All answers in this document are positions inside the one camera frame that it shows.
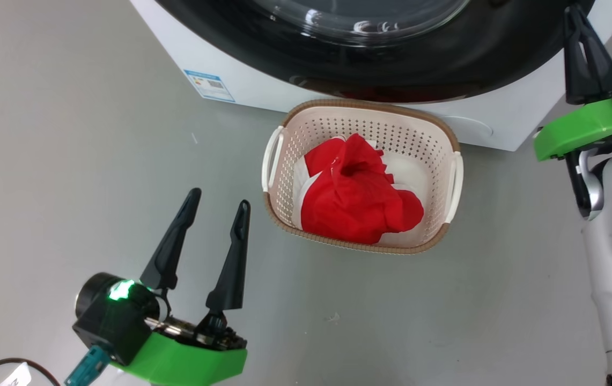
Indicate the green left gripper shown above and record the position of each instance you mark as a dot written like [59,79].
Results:
[187,359]

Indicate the blue energy label sticker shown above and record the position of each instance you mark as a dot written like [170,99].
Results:
[209,86]

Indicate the red basketball jersey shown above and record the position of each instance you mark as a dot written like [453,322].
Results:
[354,203]

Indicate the cream perforated laundry basket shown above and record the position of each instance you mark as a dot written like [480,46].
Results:
[284,203]

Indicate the white front-load washing machine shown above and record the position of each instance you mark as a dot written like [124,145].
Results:
[520,118]

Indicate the black round glass washer door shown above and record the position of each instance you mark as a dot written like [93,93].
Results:
[284,53]

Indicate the round white filter cover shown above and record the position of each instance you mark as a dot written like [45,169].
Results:
[472,127]

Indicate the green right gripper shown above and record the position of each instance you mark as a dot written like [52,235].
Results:
[574,131]

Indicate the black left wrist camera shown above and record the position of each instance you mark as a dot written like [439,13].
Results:
[112,321]

